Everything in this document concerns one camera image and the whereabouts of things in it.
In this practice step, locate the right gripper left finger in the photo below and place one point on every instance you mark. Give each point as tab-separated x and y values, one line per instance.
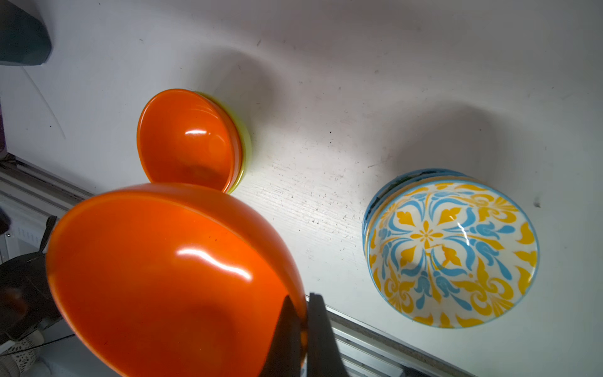
285	352

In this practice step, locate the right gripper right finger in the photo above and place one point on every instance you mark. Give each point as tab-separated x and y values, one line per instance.
323	358

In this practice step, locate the small orange bowl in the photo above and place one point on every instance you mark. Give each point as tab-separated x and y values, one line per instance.
172	280

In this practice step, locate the blue yellow patterned bowl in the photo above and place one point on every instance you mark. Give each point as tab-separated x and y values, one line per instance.
449	252

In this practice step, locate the large orange bowl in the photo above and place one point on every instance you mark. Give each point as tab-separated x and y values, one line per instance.
183	137

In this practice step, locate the lime green bowl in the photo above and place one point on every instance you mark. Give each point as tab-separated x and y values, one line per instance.
244	135

